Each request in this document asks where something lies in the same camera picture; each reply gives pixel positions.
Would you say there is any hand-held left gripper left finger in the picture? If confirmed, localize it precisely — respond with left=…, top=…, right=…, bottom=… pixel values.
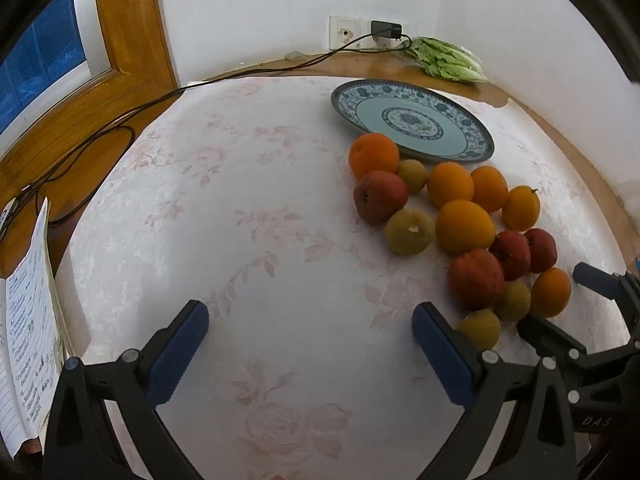
left=44, top=300, right=210, bottom=480

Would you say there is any white floral tablecloth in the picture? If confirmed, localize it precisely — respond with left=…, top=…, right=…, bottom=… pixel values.
left=54, top=75, right=632, bottom=480

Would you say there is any bagged green lettuce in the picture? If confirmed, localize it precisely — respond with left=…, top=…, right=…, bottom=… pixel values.
left=403, top=36, right=489, bottom=84

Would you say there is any large red pomegranate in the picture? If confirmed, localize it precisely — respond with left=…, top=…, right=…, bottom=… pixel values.
left=447, top=248, right=506, bottom=312

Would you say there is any white lined notebook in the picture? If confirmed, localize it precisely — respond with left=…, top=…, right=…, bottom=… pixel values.
left=0, top=197, right=76, bottom=456

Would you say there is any orange with stem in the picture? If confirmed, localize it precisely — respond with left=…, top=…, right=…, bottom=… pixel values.
left=501, top=185, right=542, bottom=232

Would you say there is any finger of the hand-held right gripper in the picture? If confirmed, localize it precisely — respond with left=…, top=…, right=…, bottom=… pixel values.
left=573, top=262, right=640, bottom=331
left=516, top=312, right=640, bottom=396

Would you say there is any small yellow-green plum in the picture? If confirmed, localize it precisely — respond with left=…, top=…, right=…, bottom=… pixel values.
left=396, top=159, right=429, bottom=195
left=456, top=309, right=502, bottom=352
left=495, top=280, right=532, bottom=323

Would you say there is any black plug-in charger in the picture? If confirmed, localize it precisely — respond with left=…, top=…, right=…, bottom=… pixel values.
left=370, top=20, right=404, bottom=41

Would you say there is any large yellow-green plum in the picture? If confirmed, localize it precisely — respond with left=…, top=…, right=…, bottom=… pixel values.
left=384, top=208, right=436, bottom=256

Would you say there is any beige wall power socket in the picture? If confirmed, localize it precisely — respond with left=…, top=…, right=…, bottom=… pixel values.
left=361, top=19, right=408, bottom=51

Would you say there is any blue floral patterned plate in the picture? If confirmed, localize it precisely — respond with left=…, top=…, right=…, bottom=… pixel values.
left=331, top=78, right=495, bottom=164

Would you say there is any large orange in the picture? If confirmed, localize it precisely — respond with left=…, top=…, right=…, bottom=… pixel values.
left=435, top=199, right=497, bottom=255

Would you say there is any wooden window frame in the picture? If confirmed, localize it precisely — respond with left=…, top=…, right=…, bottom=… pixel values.
left=0, top=0, right=181, bottom=171

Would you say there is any beige wall plate with hole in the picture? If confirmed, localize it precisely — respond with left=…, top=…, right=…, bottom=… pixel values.
left=329, top=15, right=362, bottom=51

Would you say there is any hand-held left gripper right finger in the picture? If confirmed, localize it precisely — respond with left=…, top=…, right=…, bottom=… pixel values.
left=411, top=302, right=582, bottom=480

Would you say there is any black charger cable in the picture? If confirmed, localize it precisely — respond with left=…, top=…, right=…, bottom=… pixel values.
left=15, top=34, right=413, bottom=226

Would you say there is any blue window pane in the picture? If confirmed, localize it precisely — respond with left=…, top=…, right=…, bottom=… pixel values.
left=0, top=0, right=88, bottom=133

